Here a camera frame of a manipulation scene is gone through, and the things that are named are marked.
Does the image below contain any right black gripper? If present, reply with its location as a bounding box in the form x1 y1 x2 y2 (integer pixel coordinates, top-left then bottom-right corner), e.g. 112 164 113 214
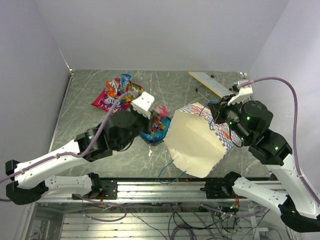
208 93 252 144

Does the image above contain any red snack bag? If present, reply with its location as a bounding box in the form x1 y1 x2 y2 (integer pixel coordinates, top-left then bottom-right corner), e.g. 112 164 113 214
91 78 144 112

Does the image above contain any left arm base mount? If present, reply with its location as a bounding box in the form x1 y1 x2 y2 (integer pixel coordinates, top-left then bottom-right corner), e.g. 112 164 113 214
83 179 118 200

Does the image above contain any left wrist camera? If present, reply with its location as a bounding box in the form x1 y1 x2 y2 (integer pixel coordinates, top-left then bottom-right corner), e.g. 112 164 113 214
131 91 155 120

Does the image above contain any aluminium frame rail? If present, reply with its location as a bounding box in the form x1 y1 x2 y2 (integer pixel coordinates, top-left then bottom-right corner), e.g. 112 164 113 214
27 181 287 203

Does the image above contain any blue checkered paper bag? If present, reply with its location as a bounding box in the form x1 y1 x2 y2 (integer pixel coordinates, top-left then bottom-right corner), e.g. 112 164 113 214
164 102 240 178

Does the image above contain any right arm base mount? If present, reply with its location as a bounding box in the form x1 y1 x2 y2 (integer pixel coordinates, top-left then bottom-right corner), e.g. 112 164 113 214
202 181 236 199

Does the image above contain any orange Fox's candy bag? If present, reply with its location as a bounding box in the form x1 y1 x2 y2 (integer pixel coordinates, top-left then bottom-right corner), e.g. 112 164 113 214
104 78 124 98

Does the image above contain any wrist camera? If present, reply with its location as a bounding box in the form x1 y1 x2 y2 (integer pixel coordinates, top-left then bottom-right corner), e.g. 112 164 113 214
227 80 253 106
131 91 155 120

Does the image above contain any M&M's candy bag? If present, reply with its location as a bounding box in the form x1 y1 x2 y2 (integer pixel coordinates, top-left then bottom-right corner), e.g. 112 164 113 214
120 73 132 92

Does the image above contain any blue snack bag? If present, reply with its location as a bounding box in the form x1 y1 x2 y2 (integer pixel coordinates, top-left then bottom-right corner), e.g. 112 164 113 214
140 116 171 144

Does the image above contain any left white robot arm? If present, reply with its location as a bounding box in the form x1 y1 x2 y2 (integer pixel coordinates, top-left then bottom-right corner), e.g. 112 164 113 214
5 109 160 205

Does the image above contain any yellow green candy wrapper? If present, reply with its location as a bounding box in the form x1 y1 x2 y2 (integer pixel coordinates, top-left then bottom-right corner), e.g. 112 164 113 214
131 83 144 98

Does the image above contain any small whiteboard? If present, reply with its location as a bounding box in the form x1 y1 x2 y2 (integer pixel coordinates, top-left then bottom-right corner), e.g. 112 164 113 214
188 71 233 98

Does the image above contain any red pink candy wrapper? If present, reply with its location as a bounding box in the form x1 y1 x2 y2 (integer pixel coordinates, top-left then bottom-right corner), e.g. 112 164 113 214
151 105 168 133

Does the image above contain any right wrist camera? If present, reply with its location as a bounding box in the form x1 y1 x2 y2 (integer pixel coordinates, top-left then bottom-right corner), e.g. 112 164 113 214
227 80 253 106

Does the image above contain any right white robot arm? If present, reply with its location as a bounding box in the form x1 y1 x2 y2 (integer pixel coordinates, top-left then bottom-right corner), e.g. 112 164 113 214
208 96 320 233

